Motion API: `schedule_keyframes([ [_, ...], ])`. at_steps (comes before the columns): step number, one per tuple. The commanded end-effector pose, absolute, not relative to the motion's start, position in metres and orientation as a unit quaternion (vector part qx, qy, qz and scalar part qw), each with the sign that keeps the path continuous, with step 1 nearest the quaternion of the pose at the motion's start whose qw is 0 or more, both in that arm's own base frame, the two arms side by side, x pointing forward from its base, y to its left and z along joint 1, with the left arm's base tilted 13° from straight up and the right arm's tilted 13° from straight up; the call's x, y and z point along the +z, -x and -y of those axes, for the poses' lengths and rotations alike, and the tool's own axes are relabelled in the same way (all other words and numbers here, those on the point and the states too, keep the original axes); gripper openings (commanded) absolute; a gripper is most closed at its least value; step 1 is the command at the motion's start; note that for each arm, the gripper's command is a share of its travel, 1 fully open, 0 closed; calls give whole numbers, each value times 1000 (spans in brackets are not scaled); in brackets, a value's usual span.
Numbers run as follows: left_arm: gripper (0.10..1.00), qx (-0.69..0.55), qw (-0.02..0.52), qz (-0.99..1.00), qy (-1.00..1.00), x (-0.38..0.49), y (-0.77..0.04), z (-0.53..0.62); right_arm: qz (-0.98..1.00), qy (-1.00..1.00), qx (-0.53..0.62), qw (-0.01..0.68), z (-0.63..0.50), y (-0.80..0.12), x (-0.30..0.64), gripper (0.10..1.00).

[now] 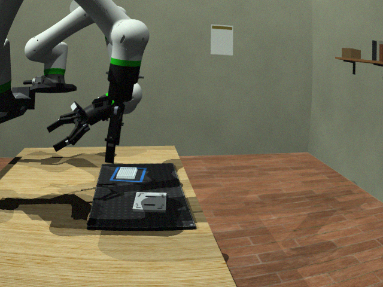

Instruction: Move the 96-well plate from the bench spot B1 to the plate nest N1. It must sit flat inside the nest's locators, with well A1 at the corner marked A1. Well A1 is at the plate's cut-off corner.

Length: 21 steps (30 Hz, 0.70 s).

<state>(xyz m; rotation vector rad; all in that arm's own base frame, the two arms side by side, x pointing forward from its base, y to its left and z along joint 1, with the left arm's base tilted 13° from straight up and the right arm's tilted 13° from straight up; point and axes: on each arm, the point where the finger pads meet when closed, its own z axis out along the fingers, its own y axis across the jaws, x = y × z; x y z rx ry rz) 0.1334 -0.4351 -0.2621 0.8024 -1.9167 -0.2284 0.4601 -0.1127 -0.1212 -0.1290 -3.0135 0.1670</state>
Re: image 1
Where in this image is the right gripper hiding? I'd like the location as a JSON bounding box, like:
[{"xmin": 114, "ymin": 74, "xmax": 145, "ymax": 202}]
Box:
[{"xmin": 105, "ymin": 82, "xmax": 134, "ymax": 164}]

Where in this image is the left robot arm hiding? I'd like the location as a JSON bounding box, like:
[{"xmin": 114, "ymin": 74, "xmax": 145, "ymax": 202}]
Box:
[{"xmin": 23, "ymin": 6, "xmax": 142, "ymax": 121}]

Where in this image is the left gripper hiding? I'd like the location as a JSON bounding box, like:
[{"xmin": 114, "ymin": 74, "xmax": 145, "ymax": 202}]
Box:
[{"xmin": 47, "ymin": 104, "xmax": 101, "ymax": 152}]

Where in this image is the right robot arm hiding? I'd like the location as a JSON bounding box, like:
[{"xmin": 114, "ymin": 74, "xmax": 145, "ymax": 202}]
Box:
[{"xmin": 0, "ymin": 0, "xmax": 150, "ymax": 111}]

